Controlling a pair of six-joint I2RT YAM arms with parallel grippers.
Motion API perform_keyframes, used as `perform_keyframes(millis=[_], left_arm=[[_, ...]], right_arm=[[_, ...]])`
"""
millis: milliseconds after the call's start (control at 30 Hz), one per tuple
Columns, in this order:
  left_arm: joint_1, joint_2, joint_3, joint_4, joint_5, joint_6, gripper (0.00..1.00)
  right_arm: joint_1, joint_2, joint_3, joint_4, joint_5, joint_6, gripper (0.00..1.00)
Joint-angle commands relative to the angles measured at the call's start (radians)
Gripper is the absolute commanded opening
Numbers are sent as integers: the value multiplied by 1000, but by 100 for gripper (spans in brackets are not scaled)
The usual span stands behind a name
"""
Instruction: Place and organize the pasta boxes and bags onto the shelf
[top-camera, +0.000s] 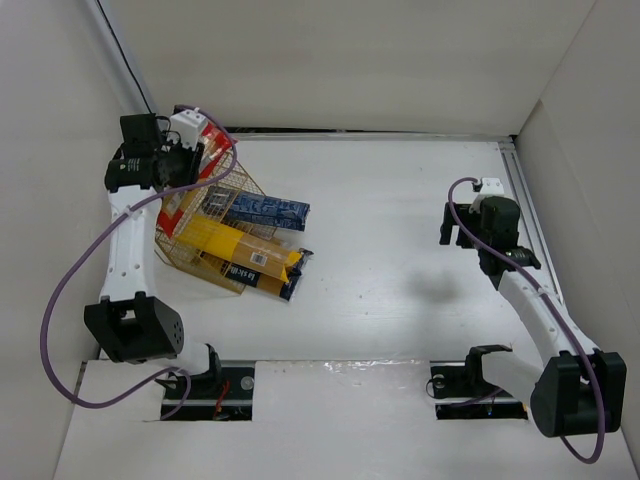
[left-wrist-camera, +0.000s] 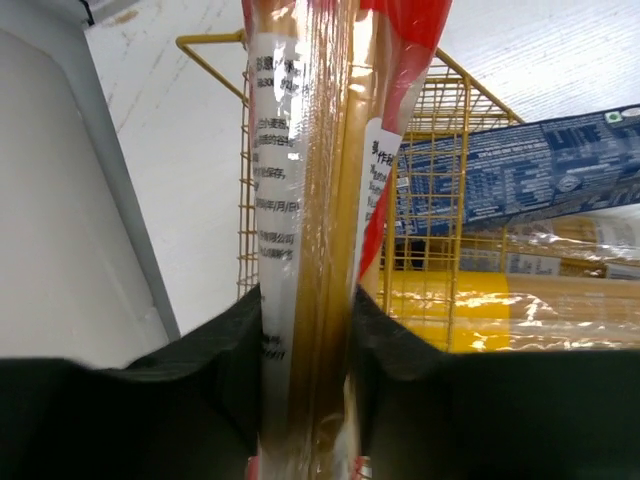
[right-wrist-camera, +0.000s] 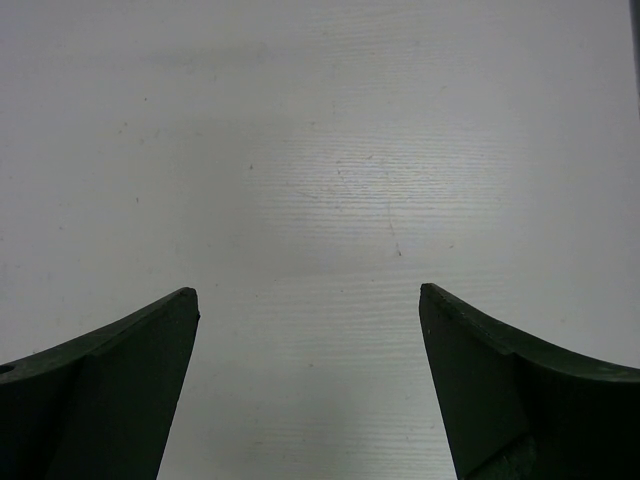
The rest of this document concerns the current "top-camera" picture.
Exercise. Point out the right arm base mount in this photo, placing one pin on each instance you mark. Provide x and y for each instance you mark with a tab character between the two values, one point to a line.
457	397

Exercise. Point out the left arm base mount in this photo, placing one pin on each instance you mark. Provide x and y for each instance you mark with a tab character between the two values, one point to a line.
229	400

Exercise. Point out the gold wire mesh shelf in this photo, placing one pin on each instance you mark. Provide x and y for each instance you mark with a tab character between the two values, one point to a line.
186	258

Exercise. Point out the aluminium frame post left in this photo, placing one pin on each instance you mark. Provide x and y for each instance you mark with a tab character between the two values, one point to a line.
121	69

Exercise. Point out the aluminium frame rail right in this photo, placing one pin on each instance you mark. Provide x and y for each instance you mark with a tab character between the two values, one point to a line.
531	225

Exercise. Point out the red spaghetti bag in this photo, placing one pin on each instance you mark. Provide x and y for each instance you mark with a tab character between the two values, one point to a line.
217	146

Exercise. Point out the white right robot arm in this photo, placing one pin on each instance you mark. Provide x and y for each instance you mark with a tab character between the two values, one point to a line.
578	388

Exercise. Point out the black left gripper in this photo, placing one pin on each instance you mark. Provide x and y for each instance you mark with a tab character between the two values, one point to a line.
189	163

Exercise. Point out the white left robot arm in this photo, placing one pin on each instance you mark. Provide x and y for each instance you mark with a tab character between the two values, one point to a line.
129	322

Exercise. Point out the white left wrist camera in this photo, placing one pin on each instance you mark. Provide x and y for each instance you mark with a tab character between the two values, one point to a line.
189	125

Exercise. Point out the blue pasta box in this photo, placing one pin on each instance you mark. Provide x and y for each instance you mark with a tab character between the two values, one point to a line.
254	208

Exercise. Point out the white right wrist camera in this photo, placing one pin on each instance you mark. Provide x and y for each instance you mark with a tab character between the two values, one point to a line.
486	187

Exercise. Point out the yellow pasta bag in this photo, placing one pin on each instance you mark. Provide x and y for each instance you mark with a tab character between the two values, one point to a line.
240	247

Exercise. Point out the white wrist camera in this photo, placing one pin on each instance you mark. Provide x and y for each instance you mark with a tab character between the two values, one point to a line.
189	125
486	187

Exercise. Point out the dark blue spaghetti bag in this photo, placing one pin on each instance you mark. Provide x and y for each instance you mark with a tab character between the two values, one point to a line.
270	285

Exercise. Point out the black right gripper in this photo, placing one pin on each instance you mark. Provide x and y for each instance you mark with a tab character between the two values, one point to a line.
456	226

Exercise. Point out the blue-topped spaghetti bag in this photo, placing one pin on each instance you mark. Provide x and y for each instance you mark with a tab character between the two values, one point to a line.
294	259

